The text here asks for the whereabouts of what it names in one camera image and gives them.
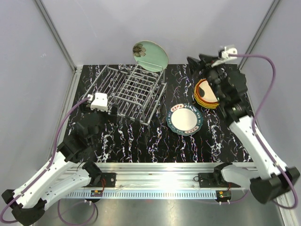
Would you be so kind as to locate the stack of orange red plates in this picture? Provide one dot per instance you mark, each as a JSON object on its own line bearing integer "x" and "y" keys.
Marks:
{"x": 203, "y": 103}

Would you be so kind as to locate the aluminium frame post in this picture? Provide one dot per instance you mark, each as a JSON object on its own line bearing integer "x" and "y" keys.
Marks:
{"x": 55, "y": 34}
{"x": 263, "y": 25}

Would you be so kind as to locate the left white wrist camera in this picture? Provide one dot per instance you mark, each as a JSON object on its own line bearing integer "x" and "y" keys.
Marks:
{"x": 98, "y": 101}

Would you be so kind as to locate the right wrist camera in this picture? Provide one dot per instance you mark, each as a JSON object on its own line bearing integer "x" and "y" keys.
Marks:
{"x": 226, "y": 54}

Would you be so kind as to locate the white slotted cable duct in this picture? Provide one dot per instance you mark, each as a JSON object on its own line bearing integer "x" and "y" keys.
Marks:
{"x": 143, "y": 194}

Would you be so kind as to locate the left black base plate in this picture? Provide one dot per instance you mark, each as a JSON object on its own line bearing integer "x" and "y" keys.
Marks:
{"x": 108, "y": 179}

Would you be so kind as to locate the green floral plate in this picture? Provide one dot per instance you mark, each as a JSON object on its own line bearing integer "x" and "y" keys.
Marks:
{"x": 150, "y": 56}

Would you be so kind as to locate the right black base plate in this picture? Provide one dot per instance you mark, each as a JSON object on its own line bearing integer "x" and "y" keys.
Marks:
{"x": 206, "y": 180}

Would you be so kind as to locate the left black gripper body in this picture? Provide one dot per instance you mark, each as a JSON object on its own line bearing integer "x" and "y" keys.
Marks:
{"x": 104, "y": 116}

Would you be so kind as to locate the grey wire dish rack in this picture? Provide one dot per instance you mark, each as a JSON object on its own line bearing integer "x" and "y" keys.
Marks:
{"x": 135, "y": 91}

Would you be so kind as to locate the right aluminium frame post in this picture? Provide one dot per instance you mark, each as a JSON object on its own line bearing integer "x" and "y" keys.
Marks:
{"x": 263, "y": 25}

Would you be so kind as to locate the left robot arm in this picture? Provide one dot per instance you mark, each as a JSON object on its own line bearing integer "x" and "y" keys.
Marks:
{"x": 29, "y": 203}

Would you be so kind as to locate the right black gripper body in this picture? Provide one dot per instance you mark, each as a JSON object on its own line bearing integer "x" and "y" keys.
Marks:
{"x": 213, "y": 75}

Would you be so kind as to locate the cream plate with black flower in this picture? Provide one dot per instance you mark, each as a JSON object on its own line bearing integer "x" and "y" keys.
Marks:
{"x": 205, "y": 92}

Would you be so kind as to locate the left aluminium frame post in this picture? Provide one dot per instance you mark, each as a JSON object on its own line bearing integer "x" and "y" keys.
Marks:
{"x": 55, "y": 34}

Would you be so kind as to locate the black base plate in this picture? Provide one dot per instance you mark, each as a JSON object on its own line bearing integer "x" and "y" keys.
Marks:
{"x": 108, "y": 179}
{"x": 206, "y": 180}

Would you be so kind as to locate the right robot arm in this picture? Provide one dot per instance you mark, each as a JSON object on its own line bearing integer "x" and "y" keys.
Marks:
{"x": 273, "y": 177}

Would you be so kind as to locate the white plate blue patterned rim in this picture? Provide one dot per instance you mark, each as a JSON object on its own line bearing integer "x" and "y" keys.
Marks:
{"x": 184, "y": 119}

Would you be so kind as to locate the aluminium mounting rail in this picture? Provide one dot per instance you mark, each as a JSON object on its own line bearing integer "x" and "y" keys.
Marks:
{"x": 130, "y": 176}

